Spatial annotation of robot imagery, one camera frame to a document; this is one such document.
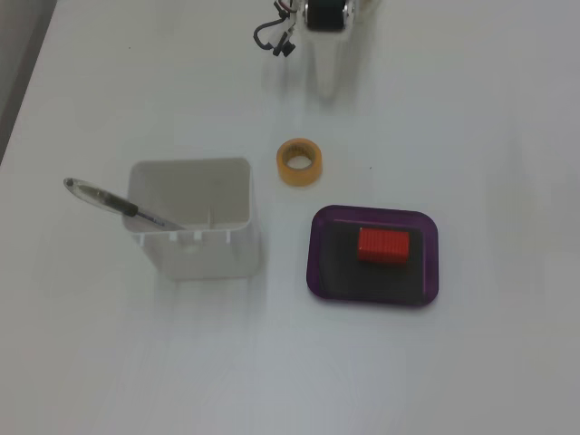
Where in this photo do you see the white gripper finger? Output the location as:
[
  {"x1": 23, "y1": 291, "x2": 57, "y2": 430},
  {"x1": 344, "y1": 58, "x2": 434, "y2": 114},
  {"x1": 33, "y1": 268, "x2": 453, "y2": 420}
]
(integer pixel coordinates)
[{"x1": 311, "y1": 27, "x2": 346, "y2": 99}]

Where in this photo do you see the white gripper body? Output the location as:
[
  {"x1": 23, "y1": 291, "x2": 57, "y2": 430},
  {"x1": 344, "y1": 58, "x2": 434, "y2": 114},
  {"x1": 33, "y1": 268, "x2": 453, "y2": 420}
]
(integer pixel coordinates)
[{"x1": 298, "y1": 0, "x2": 363, "y2": 34}]

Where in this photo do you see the red cube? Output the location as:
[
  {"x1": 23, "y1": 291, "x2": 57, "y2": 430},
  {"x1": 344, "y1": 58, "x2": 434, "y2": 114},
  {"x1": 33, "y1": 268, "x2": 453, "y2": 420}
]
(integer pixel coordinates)
[{"x1": 356, "y1": 227, "x2": 411, "y2": 266}]

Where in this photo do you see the yellow tape roll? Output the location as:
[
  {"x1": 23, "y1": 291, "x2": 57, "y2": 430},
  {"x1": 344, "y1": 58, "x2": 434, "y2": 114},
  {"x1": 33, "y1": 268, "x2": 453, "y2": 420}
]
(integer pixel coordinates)
[{"x1": 275, "y1": 138, "x2": 325, "y2": 186}]

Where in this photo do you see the purple metal tray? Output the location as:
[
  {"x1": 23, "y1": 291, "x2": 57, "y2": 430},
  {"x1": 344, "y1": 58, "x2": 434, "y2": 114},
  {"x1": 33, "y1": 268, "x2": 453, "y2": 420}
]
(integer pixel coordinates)
[{"x1": 305, "y1": 205, "x2": 440, "y2": 311}]

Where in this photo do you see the white plastic pen holder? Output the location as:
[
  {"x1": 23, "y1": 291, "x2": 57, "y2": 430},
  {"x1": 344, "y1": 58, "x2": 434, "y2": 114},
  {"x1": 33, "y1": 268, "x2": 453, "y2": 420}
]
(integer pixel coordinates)
[{"x1": 123, "y1": 157, "x2": 263, "y2": 281}]

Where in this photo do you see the black ballpoint pen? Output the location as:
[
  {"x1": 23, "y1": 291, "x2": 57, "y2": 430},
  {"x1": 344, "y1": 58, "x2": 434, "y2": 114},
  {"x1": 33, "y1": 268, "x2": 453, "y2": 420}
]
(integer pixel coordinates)
[{"x1": 63, "y1": 177, "x2": 187, "y2": 231}]

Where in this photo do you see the small black gripper camera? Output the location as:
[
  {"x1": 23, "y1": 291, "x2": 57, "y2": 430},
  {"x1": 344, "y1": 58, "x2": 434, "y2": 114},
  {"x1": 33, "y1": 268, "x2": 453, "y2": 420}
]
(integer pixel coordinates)
[{"x1": 271, "y1": 30, "x2": 296, "y2": 58}]

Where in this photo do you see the black cable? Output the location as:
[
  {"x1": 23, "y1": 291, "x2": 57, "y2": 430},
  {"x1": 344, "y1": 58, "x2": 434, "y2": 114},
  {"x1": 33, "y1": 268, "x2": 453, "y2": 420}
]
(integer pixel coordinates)
[{"x1": 253, "y1": 19, "x2": 291, "y2": 50}]

